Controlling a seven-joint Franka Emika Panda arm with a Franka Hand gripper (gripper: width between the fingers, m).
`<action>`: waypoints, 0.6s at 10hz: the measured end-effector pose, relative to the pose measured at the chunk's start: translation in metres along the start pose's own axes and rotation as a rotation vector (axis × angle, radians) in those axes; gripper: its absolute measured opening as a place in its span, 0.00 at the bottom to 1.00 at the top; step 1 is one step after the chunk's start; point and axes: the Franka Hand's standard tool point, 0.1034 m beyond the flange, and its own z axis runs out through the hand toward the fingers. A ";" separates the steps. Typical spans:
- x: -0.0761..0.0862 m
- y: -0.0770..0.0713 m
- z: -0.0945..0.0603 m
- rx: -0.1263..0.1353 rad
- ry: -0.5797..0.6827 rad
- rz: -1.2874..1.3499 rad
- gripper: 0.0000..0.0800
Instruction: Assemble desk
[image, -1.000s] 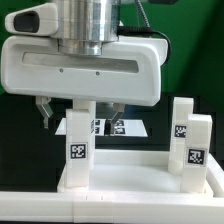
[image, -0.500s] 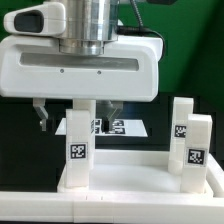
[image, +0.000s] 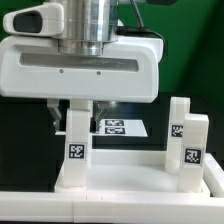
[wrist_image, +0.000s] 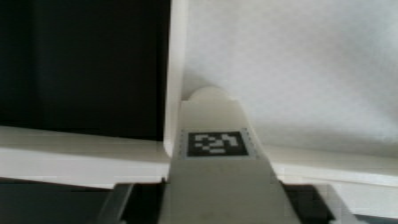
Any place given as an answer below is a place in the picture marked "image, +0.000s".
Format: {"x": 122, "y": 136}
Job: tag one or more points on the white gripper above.
{"x": 127, "y": 71}

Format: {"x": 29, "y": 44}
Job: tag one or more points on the white desk top tray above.
{"x": 125, "y": 171}

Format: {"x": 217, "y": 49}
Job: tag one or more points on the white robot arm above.
{"x": 79, "y": 50}

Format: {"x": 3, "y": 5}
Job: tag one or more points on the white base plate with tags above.
{"x": 109, "y": 127}

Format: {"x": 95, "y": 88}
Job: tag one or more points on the white front fence rail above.
{"x": 159, "y": 208}

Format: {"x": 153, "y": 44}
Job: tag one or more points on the white side fence rail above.
{"x": 214, "y": 176}

